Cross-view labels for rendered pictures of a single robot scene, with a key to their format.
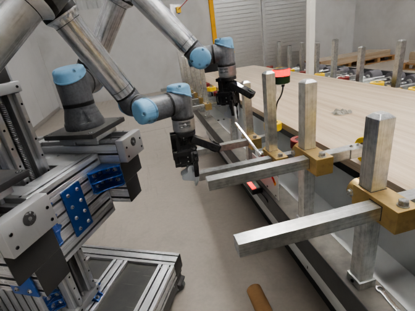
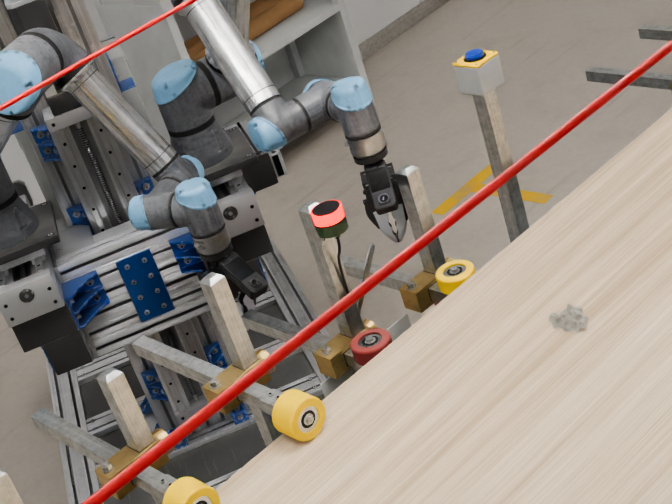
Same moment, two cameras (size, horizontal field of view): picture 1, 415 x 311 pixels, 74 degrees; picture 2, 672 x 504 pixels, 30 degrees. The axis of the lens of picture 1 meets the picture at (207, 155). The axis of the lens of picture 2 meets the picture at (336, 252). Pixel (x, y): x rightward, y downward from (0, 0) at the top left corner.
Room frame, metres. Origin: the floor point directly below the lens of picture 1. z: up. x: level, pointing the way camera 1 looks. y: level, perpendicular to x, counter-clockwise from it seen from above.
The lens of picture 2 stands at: (0.07, -2.16, 2.19)
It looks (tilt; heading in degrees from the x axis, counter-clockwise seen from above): 28 degrees down; 64
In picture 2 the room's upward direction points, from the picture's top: 19 degrees counter-clockwise
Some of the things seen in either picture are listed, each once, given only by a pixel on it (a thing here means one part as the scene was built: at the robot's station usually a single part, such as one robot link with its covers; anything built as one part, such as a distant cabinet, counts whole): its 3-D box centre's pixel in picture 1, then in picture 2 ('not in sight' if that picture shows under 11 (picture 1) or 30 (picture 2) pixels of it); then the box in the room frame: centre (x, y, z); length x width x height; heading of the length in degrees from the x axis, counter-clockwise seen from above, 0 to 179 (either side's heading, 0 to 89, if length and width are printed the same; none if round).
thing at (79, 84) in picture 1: (73, 83); (182, 93); (1.09, 0.47, 1.21); 0.13 x 0.12 x 0.14; 177
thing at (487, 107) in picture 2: (231, 108); (506, 180); (1.48, -0.17, 0.93); 0.05 x 0.05 x 0.45; 9
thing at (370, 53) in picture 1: (346, 58); not in sight; (8.37, -4.51, 0.23); 2.42 x 0.76 x 0.17; 104
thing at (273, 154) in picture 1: (275, 157); (349, 347); (0.95, -0.26, 0.85); 0.14 x 0.06 x 0.05; 9
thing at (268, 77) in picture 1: (270, 135); (344, 307); (0.97, -0.25, 0.93); 0.04 x 0.04 x 0.48; 9
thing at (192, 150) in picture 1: (184, 147); (221, 269); (0.88, 0.07, 0.96); 0.09 x 0.08 x 0.12; 99
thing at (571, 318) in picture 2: (341, 110); (567, 315); (1.20, -0.64, 0.91); 0.09 x 0.07 x 0.02; 66
